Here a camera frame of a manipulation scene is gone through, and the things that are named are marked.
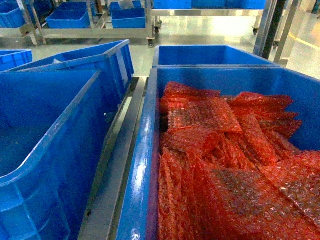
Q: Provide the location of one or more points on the red bubble wrap bags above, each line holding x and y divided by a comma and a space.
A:
228, 171

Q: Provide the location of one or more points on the empty blue bin left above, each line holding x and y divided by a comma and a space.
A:
52, 130

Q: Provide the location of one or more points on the stainless steel shelf rack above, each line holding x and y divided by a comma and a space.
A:
108, 190

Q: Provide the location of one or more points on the blue bin behind left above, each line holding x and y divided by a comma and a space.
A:
114, 58

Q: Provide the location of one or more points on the blue bin with red bags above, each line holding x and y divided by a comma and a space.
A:
139, 216

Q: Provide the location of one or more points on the blue bin behind right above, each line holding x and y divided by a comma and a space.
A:
206, 55

